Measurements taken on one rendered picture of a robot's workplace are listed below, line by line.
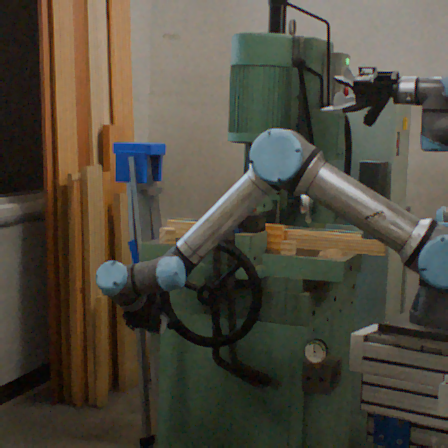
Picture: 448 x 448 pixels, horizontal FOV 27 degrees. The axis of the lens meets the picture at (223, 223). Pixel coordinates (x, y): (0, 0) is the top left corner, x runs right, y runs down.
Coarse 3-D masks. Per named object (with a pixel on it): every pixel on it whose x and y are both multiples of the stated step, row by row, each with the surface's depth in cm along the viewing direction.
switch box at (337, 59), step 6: (324, 54) 290; (330, 54) 289; (336, 54) 288; (342, 54) 288; (324, 60) 290; (330, 60) 289; (336, 60) 289; (342, 60) 288; (324, 66) 290; (330, 66) 289; (336, 66) 289; (342, 66) 289; (348, 66) 296; (324, 72) 290; (330, 72) 290; (336, 72) 289; (342, 72) 289; (324, 78) 290; (330, 78) 290; (324, 84) 291; (330, 84) 290; (336, 84) 289; (324, 90) 291; (330, 90) 290; (336, 90) 289; (342, 90) 290; (324, 96) 291; (330, 96) 290; (324, 102) 291; (330, 102) 290
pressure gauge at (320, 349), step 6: (312, 342) 247; (318, 342) 247; (324, 342) 248; (306, 348) 248; (312, 348) 248; (318, 348) 247; (324, 348) 246; (306, 354) 248; (312, 354) 248; (318, 354) 247; (324, 354) 246; (312, 360) 248; (318, 360) 247; (318, 366) 250
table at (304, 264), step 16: (176, 240) 277; (144, 256) 270; (160, 256) 268; (272, 256) 256; (288, 256) 254; (304, 256) 254; (352, 256) 258; (208, 272) 253; (224, 272) 251; (240, 272) 249; (272, 272) 256; (288, 272) 255; (304, 272) 253; (320, 272) 251; (336, 272) 250; (352, 272) 259
